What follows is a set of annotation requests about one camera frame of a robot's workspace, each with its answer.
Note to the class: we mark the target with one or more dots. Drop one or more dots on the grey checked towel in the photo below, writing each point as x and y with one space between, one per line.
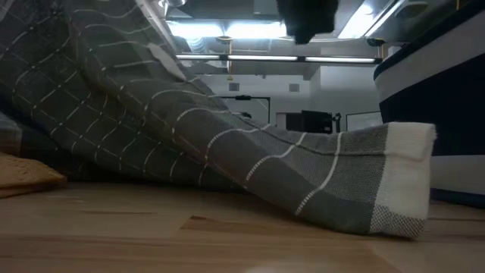
189 132

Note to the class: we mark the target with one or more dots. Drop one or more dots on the mustard yellow towel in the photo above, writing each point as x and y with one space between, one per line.
22 174

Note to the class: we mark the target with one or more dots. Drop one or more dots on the long LED light bar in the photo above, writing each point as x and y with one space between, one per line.
265 58

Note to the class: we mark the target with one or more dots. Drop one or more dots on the black computer monitor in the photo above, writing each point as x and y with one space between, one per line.
316 121

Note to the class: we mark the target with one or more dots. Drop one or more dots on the whiteboard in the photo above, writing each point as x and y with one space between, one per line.
363 120

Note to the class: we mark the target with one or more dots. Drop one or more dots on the navy and white fabric basket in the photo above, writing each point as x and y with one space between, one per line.
435 95

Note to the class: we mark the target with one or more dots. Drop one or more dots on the black background station frame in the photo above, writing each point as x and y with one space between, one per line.
246 98

